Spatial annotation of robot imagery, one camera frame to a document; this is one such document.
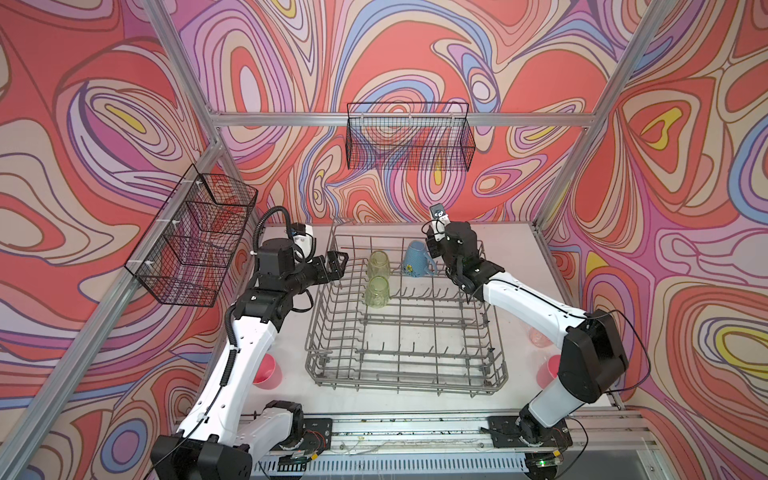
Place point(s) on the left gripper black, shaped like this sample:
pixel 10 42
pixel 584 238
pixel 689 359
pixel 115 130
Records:
pixel 334 273

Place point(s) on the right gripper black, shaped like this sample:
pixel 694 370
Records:
pixel 431 245

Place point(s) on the green glass cup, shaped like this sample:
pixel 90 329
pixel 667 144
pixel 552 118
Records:
pixel 377 293
pixel 378 265

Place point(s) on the blue floral ceramic mug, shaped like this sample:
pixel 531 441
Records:
pixel 417 261

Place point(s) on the clear pink glass cup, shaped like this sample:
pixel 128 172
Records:
pixel 538 339

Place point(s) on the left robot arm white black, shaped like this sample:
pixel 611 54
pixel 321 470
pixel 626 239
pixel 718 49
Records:
pixel 211 442

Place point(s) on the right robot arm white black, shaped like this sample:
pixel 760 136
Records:
pixel 592 355

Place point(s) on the pink plastic cup left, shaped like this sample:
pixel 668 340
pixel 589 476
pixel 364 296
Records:
pixel 269 374

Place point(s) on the pink plastic cup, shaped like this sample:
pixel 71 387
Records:
pixel 548 371
pixel 269 374

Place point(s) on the pink plastic cup right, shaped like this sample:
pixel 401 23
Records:
pixel 548 371

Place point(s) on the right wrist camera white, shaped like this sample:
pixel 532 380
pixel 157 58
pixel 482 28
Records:
pixel 439 221

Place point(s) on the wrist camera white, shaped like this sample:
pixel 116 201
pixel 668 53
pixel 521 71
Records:
pixel 303 237
pixel 439 221

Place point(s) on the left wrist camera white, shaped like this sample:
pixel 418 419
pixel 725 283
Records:
pixel 303 237

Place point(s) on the grey wire dish rack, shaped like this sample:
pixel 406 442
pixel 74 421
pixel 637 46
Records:
pixel 430 336

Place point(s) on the black wire basket back wall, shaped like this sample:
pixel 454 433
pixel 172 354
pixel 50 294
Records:
pixel 409 136

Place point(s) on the black wire basket wall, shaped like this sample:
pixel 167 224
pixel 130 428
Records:
pixel 184 256
pixel 409 136

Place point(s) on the black wire basket left wall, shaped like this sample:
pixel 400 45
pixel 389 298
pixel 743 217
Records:
pixel 184 256

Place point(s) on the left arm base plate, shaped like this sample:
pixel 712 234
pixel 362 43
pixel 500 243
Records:
pixel 312 437

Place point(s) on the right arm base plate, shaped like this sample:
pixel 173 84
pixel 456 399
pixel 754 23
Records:
pixel 511 432

